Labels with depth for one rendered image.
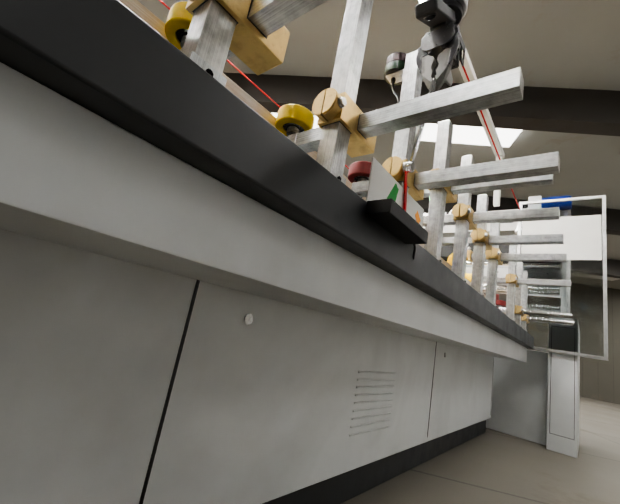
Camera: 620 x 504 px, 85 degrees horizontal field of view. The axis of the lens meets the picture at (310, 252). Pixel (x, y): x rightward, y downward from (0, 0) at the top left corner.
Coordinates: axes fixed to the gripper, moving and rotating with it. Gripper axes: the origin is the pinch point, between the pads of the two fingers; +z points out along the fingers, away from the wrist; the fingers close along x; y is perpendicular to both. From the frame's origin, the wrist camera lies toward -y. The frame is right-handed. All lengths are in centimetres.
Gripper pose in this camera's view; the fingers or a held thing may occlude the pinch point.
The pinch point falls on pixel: (433, 84)
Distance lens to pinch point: 84.0
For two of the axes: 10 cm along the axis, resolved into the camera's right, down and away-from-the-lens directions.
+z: -1.7, 9.6, -2.0
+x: -7.7, 0.0, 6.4
